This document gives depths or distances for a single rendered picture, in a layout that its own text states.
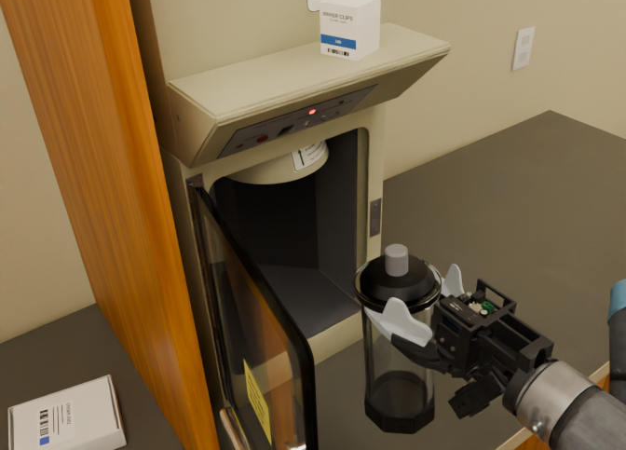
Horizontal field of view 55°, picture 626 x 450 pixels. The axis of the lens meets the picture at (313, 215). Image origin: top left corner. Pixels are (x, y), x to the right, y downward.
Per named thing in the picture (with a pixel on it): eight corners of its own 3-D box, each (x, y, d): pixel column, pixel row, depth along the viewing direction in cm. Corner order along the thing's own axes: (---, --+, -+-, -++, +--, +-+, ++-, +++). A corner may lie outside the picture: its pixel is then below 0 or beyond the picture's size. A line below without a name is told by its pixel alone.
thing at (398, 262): (346, 291, 77) (342, 248, 73) (399, 263, 81) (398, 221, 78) (394, 327, 70) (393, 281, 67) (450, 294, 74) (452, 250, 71)
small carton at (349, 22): (320, 54, 70) (319, 1, 67) (344, 41, 74) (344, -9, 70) (356, 61, 68) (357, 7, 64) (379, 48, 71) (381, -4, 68)
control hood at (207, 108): (178, 162, 71) (162, 81, 65) (387, 91, 85) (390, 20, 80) (224, 205, 63) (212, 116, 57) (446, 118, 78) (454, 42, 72)
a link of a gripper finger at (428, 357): (402, 315, 71) (474, 341, 67) (402, 325, 72) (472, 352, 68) (386, 340, 68) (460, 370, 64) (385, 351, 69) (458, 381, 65)
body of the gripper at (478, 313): (476, 273, 68) (570, 334, 59) (469, 328, 72) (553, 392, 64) (427, 301, 64) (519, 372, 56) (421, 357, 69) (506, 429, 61)
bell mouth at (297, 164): (191, 150, 93) (185, 117, 90) (287, 118, 101) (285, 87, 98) (249, 198, 81) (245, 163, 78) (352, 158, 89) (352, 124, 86)
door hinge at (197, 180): (222, 394, 94) (183, 179, 72) (236, 387, 95) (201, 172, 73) (226, 401, 93) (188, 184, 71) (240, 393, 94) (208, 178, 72)
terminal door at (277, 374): (234, 400, 94) (197, 179, 71) (321, 588, 71) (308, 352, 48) (229, 402, 93) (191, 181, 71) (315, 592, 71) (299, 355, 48)
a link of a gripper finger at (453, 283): (451, 240, 76) (483, 288, 68) (446, 277, 79) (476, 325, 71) (427, 244, 75) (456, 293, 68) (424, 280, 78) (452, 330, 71)
